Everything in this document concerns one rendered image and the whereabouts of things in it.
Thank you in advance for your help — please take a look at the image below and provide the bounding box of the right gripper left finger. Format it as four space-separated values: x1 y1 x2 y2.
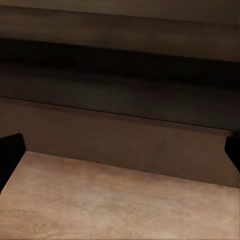
0 133 27 192

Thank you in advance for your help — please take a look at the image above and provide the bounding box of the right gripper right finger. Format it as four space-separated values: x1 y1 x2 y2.
224 137 240 172

